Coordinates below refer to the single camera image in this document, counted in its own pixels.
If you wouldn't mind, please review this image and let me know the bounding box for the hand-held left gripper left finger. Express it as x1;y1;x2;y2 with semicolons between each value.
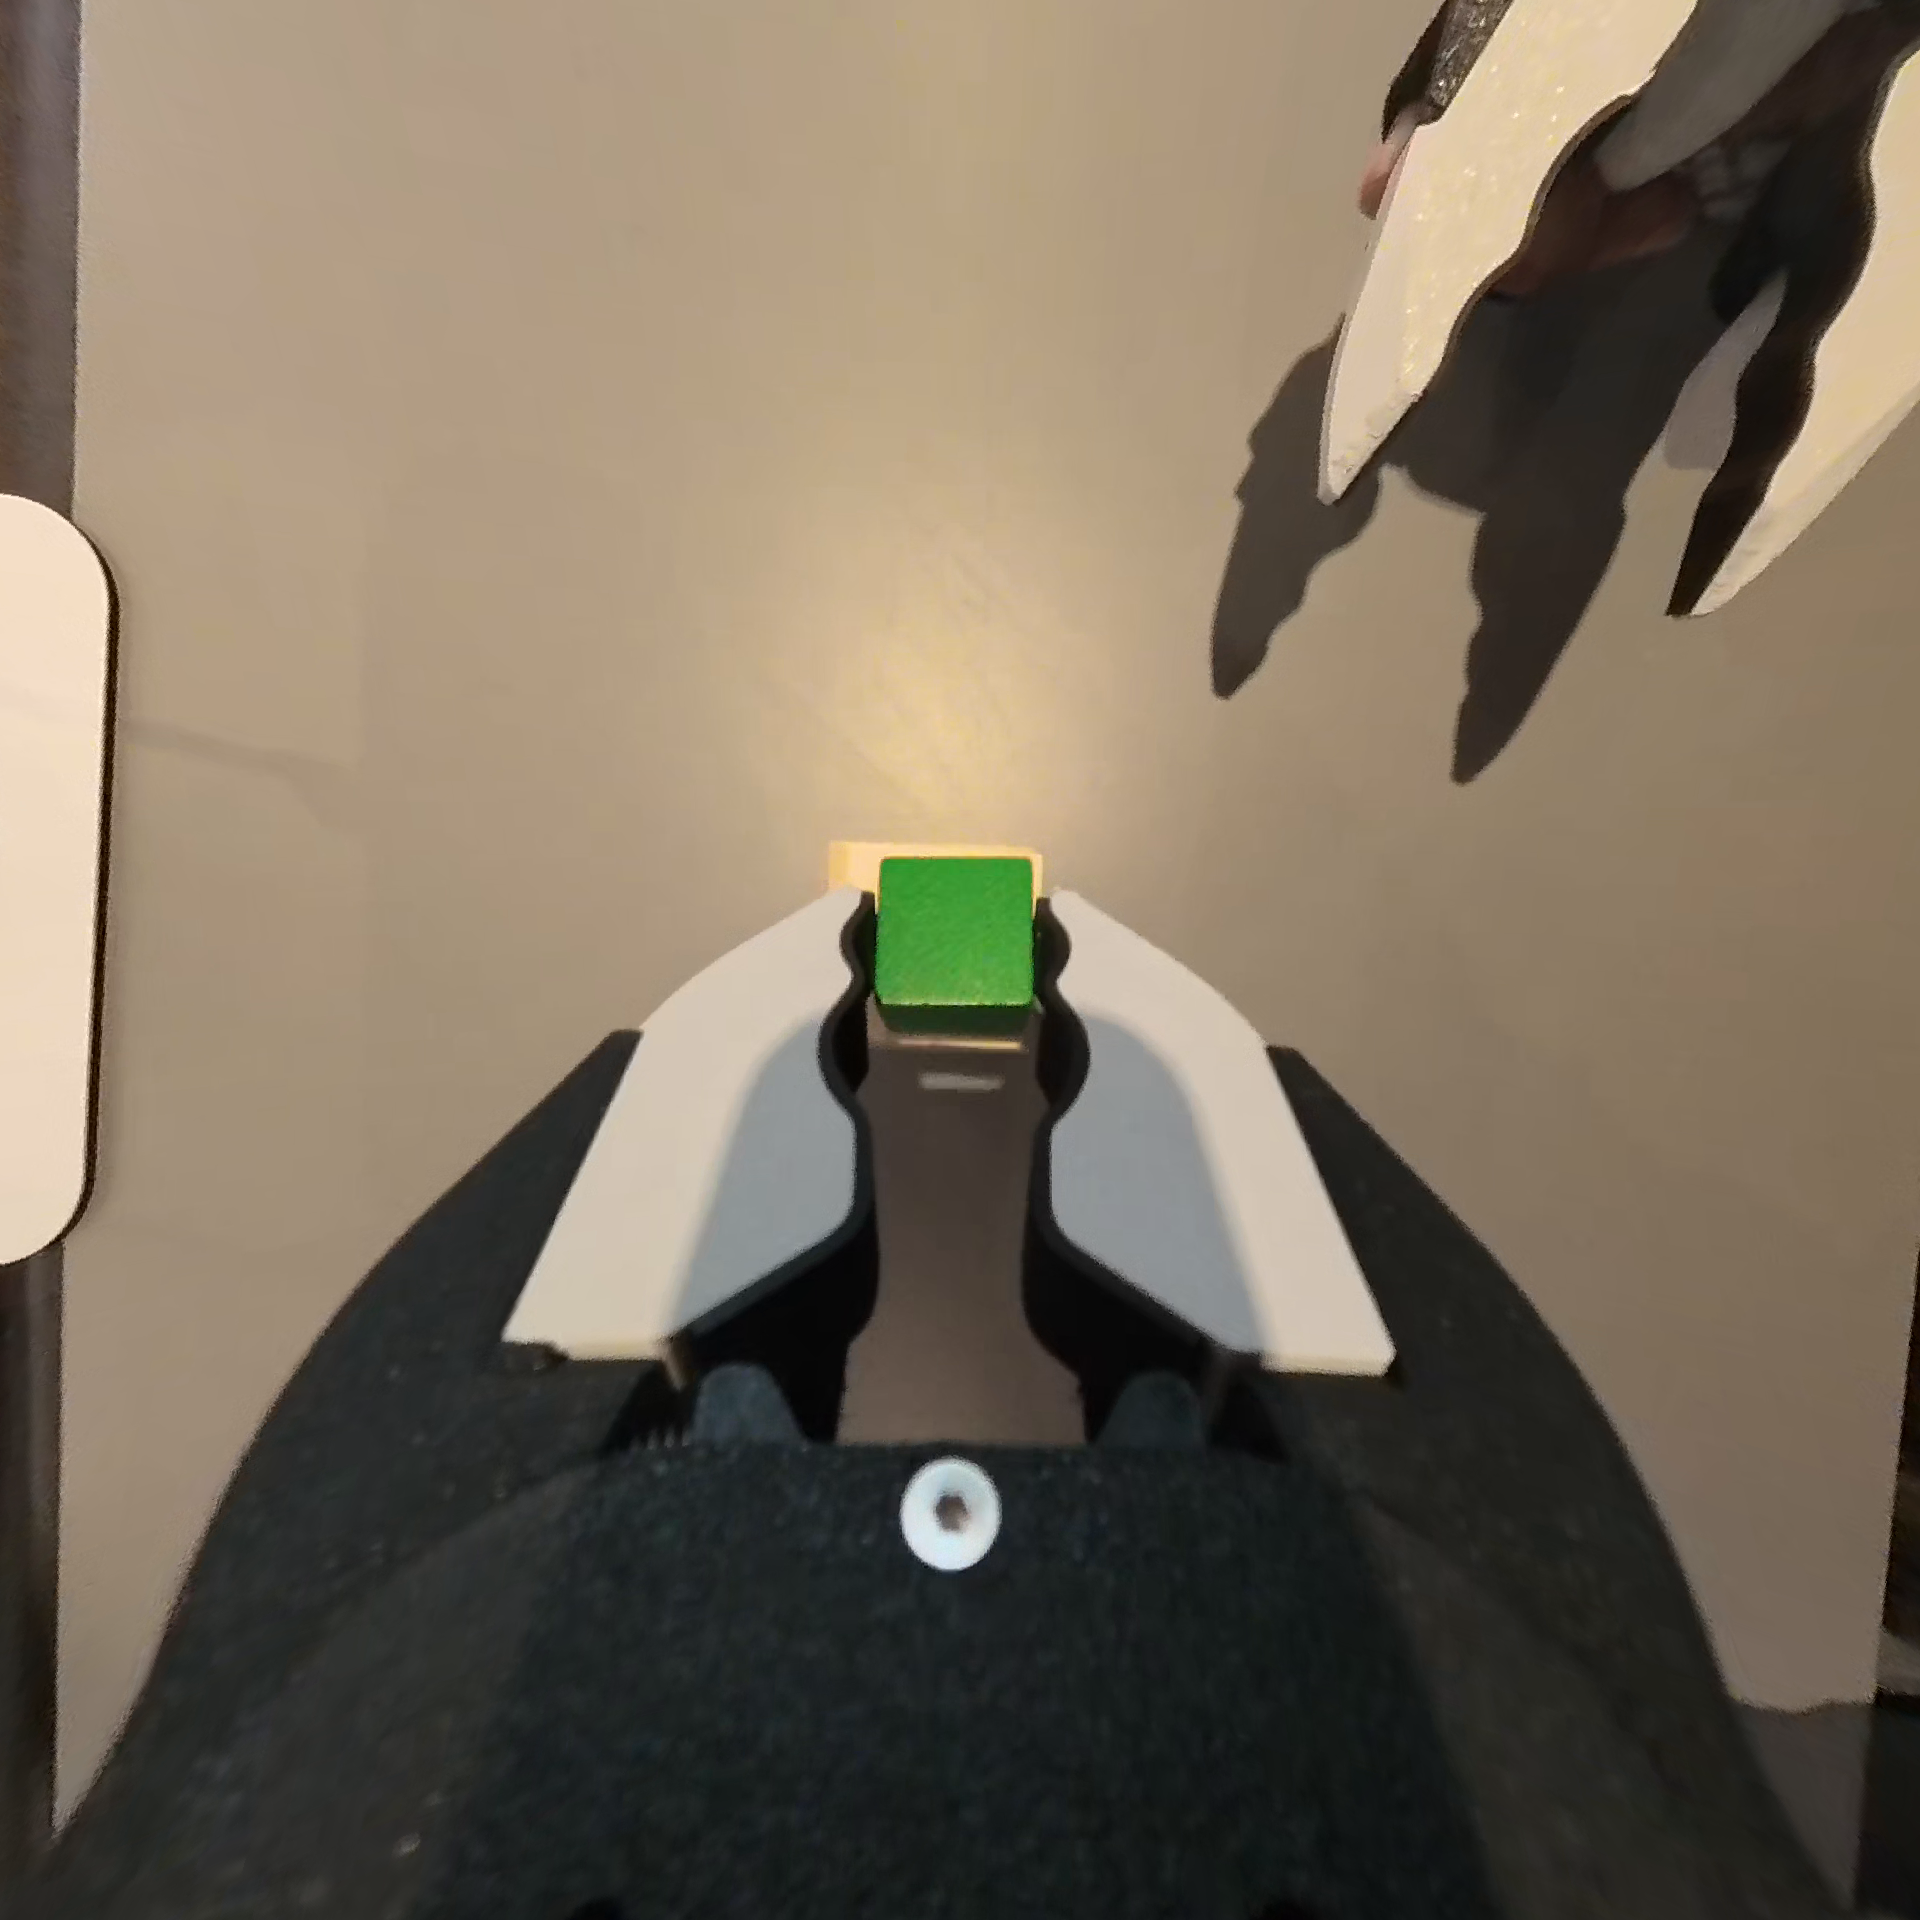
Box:
503;890;879;1363

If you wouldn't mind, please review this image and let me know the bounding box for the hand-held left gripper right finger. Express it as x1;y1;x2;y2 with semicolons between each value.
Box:
1045;885;1403;1376

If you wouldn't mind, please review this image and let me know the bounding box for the natural wooden cube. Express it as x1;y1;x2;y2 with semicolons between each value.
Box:
829;838;1047;1046

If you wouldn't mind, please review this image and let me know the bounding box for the person's right hand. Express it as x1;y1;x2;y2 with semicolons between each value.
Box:
1358;0;1511;214

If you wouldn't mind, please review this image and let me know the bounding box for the green wooden cube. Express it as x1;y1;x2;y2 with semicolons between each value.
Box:
873;856;1047;1007

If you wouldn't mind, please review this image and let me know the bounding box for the wooden document stand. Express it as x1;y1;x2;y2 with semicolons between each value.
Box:
0;497;119;1266

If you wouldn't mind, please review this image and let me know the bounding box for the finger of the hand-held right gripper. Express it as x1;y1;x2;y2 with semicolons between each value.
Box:
1665;87;1920;619
1319;0;1702;508

